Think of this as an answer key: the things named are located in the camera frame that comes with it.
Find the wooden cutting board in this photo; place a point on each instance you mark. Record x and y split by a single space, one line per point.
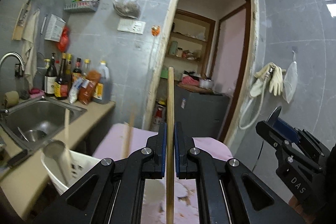
21 21

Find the white plastic utensil holder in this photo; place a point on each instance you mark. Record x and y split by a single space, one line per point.
80 165

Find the silver spoon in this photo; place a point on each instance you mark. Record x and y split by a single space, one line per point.
55 150

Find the dark vinegar bottle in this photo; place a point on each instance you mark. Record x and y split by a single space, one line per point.
61 82

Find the grey wall shelf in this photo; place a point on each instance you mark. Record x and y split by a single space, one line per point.
82 6

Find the white box grater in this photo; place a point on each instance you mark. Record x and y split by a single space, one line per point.
54 28

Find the white mesh bag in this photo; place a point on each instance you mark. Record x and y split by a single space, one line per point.
290 81

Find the large oil jug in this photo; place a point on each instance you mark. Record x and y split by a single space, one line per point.
103 89

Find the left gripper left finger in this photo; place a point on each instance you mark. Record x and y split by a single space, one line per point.
112 191

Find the beige hanging towel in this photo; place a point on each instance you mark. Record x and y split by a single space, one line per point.
29 52

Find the white wall socket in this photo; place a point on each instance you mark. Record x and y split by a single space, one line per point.
131 26

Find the hanging plastic bag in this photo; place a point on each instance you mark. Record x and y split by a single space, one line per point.
127 8

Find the pink floral table cloth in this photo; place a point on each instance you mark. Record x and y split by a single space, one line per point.
168 154

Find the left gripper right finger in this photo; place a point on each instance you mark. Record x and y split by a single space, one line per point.
227 191

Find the dark grey cabinet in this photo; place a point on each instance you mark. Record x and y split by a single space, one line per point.
201 114

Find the red plastic bag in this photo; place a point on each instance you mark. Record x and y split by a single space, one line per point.
64 40

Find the cream rubber gloves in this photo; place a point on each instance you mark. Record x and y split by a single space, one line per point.
273 75

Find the stainless steel sink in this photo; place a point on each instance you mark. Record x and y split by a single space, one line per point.
33 122

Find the chrome sink faucet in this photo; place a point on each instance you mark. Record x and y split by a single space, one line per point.
15 59

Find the wooden chopstick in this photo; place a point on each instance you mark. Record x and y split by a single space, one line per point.
170 148
128 134
66 135

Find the dark soy sauce bottle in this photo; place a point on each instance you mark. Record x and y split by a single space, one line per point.
50 77

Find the orange spice packet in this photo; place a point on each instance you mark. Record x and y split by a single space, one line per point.
89 86

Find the wooden pantry shelf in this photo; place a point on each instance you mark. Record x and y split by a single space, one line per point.
189 43

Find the orange wall hook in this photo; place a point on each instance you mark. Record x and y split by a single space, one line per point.
155 30

